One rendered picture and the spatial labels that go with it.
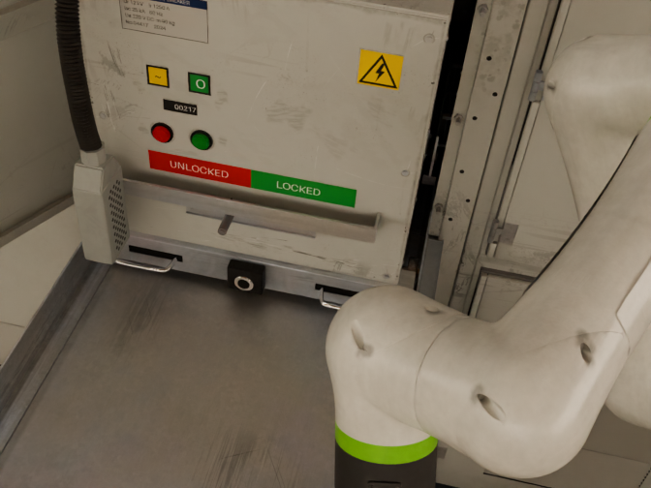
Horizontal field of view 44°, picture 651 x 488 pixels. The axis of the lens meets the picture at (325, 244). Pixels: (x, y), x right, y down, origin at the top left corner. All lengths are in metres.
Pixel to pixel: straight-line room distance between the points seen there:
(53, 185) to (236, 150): 0.48
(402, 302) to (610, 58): 0.39
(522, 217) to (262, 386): 0.54
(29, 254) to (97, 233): 0.62
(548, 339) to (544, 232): 0.86
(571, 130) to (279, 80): 0.39
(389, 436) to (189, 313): 0.71
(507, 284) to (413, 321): 0.91
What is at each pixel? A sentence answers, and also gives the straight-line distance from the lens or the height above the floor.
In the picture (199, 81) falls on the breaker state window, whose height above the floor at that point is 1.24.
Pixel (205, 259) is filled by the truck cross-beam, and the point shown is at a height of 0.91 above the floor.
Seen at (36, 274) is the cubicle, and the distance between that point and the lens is 1.89.
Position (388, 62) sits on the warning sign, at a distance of 1.05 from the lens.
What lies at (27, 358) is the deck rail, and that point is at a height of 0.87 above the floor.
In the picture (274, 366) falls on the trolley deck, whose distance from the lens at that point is 1.27.
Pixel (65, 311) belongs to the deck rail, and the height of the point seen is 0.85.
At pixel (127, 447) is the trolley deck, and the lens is 1.20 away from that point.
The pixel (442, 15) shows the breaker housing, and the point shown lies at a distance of 1.02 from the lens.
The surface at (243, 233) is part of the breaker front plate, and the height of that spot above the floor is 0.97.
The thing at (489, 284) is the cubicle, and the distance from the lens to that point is 1.54.
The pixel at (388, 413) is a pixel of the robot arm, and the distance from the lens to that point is 0.67.
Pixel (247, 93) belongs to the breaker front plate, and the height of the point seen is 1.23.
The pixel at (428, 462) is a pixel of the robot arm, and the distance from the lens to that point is 0.73.
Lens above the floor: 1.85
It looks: 43 degrees down
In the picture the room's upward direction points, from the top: 6 degrees clockwise
